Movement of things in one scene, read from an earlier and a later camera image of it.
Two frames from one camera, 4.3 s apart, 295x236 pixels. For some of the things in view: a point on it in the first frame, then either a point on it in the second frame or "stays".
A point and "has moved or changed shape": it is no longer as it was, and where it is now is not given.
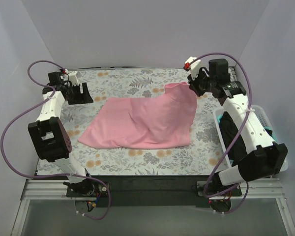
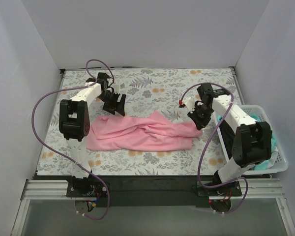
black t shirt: [229, 132] stays
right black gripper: [195, 83] → [197, 117]
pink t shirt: [162, 120] has moved or changed shape
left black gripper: [76, 93] → [113, 100]
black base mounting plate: [152, 191] stays
